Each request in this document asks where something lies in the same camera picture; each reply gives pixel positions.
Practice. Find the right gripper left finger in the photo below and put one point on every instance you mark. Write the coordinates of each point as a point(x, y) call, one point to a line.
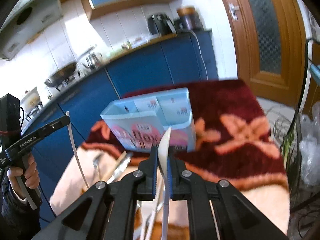
point(106, 211)

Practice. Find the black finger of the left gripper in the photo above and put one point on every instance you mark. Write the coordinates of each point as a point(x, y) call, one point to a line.
point(43, 132)

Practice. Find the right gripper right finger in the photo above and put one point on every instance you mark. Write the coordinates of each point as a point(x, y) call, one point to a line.
point(217, 210)

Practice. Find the white handled table knife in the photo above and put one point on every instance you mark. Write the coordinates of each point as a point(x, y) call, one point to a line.
point(163, 150)

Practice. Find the blue kitchen cabinets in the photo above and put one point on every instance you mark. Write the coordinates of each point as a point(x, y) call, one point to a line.
point(182, 59)

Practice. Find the person's left hand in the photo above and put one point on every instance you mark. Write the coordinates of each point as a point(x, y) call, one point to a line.
point(31, 175)

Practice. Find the small steel fork left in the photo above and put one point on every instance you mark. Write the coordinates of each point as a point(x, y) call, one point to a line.
point(96, 162)

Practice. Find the wooden chopstick left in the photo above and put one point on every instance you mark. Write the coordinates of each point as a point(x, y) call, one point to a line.
point(115, 166)

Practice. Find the red and pink blanket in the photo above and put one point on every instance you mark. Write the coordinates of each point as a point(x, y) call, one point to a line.
point(233, 142)

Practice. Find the black wok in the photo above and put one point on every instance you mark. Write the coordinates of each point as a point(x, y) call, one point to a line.
point(65, 72)

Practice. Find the light blue chopsticks box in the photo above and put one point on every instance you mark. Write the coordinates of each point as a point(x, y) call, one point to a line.
point(139, 122)

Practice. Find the steel kettle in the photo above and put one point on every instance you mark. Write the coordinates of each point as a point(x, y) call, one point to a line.
point(93, 61)

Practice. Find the clear plastic bags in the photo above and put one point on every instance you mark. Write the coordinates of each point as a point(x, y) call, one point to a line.
point(309, 147)

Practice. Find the range hood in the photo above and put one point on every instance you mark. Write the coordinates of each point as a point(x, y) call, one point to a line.
point(27, 18)

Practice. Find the black air fryer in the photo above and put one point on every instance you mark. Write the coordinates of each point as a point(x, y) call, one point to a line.
point(160, 24)

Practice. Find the wooden door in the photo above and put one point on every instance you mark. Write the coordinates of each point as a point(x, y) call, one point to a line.
point(269, 39)

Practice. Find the dark cooker pot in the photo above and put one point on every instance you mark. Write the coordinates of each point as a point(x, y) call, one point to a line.
point(188, 18)

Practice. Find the black wire rack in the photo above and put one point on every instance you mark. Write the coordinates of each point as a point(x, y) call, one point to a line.
point(300, 165)

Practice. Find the door handle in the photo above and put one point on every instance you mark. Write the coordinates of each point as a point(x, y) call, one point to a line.
point(233, 11)

